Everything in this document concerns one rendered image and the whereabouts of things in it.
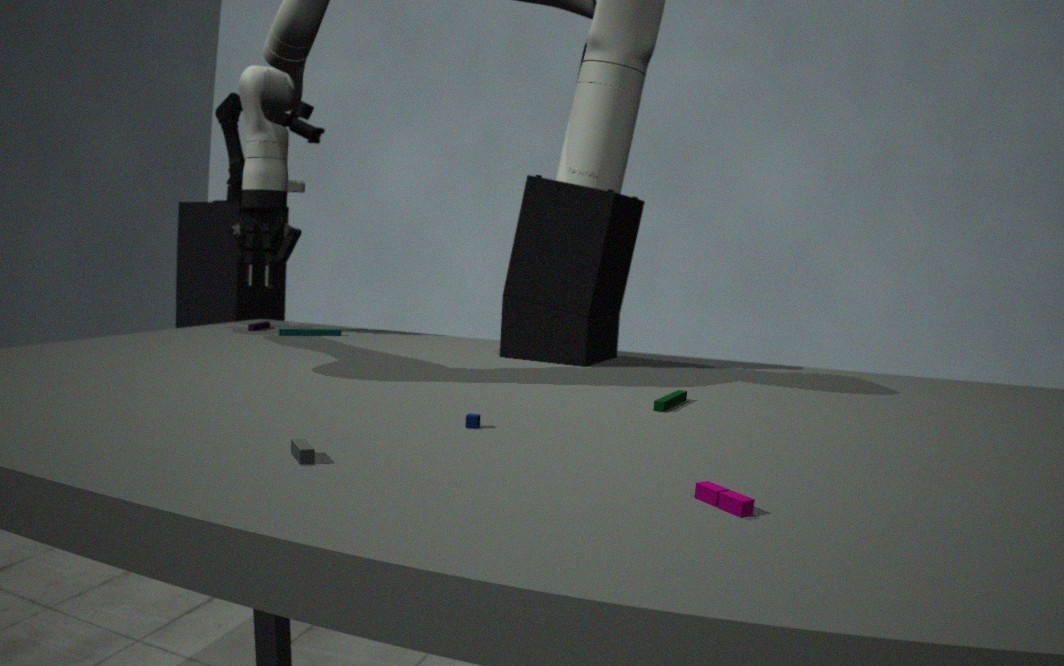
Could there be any green rod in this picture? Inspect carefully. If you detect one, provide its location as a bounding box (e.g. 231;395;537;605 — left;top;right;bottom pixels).
654;390;687;412

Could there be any magenta rod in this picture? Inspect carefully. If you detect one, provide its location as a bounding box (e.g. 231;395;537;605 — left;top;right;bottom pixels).
718;492;754;518
695;481;729;507

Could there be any turquoise rod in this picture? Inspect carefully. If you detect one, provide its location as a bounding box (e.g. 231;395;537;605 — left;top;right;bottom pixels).
279;329;342;336

